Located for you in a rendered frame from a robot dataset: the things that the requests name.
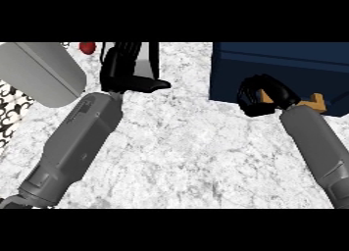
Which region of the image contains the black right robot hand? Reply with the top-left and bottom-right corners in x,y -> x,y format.
236,74 -> 304,118

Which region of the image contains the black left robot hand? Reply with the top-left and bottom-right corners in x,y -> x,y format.
100,41 -> 174,94

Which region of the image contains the tan cup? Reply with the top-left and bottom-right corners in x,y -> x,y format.
255,88 -> 326,114

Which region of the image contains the navy blue drawer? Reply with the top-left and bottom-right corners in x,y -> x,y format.
208,41 -> 349,118

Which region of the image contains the red round object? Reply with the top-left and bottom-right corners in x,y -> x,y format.
78,41 -> 99,55

